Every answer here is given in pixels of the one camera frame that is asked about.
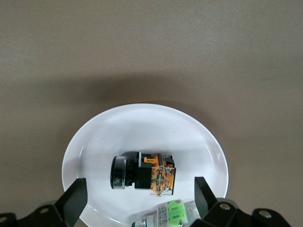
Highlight white round plate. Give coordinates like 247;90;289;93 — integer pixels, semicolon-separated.
61;103;230;227

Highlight green and silver push-button switch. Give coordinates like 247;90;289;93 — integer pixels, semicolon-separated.
131;200;202;227

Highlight orange and black push-button switch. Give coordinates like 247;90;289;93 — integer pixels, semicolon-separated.
110;151;177;196

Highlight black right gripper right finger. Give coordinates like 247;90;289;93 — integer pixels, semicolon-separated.
191;176;254;227

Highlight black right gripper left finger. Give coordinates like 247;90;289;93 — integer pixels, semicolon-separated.
18;178;88;227

